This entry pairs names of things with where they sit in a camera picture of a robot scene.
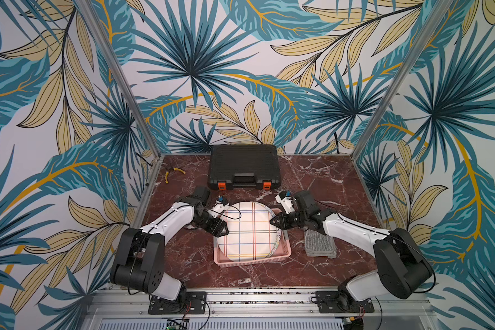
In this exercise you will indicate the pink plastic basket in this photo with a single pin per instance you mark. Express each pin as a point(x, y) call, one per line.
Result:
point(283, 252)

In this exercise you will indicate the plaid striped white plate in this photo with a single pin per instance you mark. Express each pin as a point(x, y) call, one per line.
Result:
point(250, 235)

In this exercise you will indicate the yellow handled pliers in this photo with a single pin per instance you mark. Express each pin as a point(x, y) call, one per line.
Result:
point(170, 170)

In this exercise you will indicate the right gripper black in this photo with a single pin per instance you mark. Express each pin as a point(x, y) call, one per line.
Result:
point(288, 218)

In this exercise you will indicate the right aluminium frame post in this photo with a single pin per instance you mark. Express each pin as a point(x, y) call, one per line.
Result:
point(424, 36)

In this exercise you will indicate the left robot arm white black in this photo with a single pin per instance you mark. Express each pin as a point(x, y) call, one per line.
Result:
point(139, 263)

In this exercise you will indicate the left aluminium frame post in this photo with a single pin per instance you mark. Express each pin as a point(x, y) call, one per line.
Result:
point(95, 27)

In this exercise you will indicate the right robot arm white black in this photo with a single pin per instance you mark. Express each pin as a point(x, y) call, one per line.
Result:
point(401, 268)

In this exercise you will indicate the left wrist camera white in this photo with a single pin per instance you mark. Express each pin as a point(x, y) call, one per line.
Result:
point(220, 205)

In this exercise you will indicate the black tool case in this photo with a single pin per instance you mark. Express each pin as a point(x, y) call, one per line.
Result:
point(244, 166)

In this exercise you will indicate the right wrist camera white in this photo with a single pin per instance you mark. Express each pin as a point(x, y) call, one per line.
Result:
point(286, 202)

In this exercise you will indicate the grey dish cloth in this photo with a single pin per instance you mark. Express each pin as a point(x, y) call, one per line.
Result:
point(318, 245)

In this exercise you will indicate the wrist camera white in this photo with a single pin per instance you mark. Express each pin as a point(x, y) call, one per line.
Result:
point(286, 202)
point(220, 205)

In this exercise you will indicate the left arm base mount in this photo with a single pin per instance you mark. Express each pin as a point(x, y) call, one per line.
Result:
point(192, 303)

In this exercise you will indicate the green circuit board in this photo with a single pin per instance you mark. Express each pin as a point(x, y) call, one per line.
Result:
point(176, 324)

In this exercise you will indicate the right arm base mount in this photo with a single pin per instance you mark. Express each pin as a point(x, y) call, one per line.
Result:
point(340, 302)

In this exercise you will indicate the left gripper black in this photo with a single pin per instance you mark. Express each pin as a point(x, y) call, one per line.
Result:
point(218, 232)

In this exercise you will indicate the aluminium frame post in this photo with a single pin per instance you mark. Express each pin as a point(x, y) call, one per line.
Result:
point(424, 36)
point(95, 27)

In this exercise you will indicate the aluminium front rail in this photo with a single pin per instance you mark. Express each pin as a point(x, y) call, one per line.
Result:
point(260, 308)

